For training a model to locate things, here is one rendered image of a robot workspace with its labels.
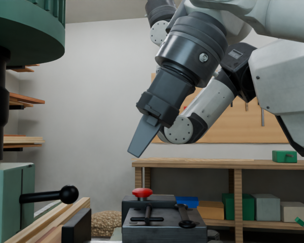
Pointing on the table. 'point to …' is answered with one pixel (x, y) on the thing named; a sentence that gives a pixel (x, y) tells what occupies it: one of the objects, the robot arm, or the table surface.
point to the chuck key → (147, 216)
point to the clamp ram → (80, 229)
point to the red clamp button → (142, 192)
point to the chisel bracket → (10, 199)
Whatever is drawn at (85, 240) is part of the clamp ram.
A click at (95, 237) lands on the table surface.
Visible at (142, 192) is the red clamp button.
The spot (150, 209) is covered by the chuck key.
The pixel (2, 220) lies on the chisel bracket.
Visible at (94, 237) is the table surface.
